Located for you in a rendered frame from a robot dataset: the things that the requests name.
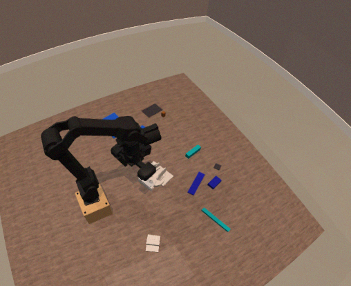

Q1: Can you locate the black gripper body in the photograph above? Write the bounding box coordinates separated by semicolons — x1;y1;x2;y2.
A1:
111;144;156;181

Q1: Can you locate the teal flat bar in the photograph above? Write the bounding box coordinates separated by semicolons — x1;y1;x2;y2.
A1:
201;207;230;232

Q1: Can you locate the teal rectangular block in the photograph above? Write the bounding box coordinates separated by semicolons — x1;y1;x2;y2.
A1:
185;145;201;159

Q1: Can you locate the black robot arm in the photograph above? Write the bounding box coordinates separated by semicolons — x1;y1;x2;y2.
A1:
41;116;162;206

